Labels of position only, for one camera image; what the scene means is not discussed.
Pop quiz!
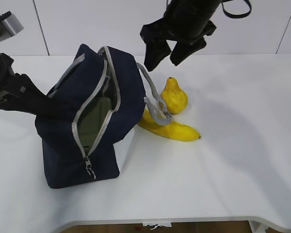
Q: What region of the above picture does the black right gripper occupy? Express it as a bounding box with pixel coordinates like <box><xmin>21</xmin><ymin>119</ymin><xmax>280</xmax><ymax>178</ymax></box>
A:
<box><xmin>140</xmin><ymin>0</ymin><xmax>220</xmax><ymax>71</ymax></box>

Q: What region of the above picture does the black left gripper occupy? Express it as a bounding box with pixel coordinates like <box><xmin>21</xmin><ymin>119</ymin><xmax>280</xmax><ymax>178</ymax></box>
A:
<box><xmin>0</xmin><ymin>53</ymin><xmax>73</xmax><ymax>118</ymax></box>

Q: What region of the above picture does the yellow pear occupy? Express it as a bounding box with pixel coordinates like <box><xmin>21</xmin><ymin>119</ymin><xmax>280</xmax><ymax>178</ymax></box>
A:
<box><xmin>161</xmin><ymin>77</ymin><xmax>188</xmax><ymax>115</ymax></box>

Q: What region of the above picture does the green lid glass container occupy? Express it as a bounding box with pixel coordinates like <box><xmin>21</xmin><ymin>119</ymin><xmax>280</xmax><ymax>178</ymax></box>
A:
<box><xmin>78</xmin><ymin>97</ymin><xmax>112</xmax><ymax>155</ymax></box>

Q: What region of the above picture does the navy blue lunch bag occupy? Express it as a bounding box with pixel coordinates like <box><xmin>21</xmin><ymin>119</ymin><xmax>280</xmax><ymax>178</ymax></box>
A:
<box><xmin>35</xmin><ymin>44</ymin><xmax>172</xmax><ymax>189</ymax></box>

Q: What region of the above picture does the yellow banana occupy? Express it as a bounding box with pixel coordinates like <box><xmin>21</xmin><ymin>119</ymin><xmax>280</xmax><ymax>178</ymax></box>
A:
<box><xmin>138</xmin><ymin>109</ymin><xmax>201</xmax><ymax>142</ymax></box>

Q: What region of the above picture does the white table leg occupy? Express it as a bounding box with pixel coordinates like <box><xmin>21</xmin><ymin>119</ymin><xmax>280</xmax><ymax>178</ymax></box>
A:
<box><xmin>248</xmin><ymin>220</ymin><xmax>269</xmax><ymax>233</ymax></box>

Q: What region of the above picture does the black cable loop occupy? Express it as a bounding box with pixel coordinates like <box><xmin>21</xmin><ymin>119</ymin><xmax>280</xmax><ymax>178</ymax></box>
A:
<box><xmin>221</xmin><ymin>0</ymin><xmax>252</xmax><ymax>19</ymax></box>

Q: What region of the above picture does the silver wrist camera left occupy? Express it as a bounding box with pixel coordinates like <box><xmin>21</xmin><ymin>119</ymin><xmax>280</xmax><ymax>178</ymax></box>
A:
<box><xmin>0</xmin><ymin>11</ymin><xmax>24</xmax><ymax>42</ymax></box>

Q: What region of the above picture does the white table bracket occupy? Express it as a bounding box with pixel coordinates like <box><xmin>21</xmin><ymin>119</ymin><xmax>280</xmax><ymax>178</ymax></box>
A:
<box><xmin>142</xmin><ymin>220</ymin><xmax>172</xmax><ymax>230</ymax></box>

